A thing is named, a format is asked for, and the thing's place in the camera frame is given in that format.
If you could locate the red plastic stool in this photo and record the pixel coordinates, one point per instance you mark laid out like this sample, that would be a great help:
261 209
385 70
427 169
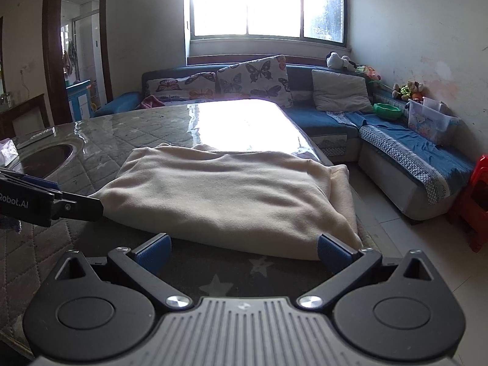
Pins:
471 205

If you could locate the left butterfly print cushion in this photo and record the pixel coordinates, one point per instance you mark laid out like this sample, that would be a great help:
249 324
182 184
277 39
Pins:
197 86

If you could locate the dark wooden side counter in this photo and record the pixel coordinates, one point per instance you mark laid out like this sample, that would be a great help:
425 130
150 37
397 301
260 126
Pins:
24 118

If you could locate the butterfly print cushion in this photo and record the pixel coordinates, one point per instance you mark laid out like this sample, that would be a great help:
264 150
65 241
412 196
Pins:
265 79
197 86

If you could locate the pink white tissue pack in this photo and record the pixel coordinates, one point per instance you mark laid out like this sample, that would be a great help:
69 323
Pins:
8 152

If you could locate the panda plush toy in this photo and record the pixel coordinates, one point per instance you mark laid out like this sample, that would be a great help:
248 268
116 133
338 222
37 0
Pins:
336 62

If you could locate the dark wooden door frame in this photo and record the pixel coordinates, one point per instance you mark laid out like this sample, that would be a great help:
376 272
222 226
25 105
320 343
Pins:
52 58

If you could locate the clear plastic storage box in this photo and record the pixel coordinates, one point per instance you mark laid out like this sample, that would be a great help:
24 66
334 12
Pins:
431 124

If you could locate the blue corner sofa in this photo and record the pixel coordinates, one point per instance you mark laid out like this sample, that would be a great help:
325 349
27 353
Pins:
422 179

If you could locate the light blue cabinet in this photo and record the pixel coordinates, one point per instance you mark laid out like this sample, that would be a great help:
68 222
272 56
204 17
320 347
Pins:
80 101

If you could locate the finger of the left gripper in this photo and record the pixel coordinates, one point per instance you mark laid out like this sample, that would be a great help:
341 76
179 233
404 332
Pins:
40 182
77 207

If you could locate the right butterfly print cushion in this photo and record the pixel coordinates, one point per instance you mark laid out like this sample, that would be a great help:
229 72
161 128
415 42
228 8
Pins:
265 79

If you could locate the green plastic bowl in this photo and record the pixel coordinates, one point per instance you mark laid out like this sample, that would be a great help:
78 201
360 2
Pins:
387 112

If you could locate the cream beige garment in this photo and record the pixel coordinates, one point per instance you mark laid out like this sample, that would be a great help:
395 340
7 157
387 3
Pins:
263 202

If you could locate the grey plain cushion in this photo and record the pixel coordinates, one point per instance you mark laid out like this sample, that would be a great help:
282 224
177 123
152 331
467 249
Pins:
340 93

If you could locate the small plush toys pile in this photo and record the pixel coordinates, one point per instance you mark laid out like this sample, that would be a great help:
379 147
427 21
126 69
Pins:
412 90

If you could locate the window with metal frame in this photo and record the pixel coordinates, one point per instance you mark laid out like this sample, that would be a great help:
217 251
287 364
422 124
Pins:
310 20

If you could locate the grey remote control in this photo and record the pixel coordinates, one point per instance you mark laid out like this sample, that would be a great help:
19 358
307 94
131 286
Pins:
46 133

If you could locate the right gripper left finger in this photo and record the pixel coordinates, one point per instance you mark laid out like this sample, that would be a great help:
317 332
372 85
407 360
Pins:
138 269

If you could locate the black round induction cooktop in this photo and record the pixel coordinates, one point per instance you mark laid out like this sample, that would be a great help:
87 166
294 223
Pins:
43 162

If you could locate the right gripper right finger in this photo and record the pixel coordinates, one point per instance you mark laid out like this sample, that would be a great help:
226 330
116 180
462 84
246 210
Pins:
348 268

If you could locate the magenta cloth on sofa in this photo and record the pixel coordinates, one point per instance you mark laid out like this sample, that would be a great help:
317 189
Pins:
149 102

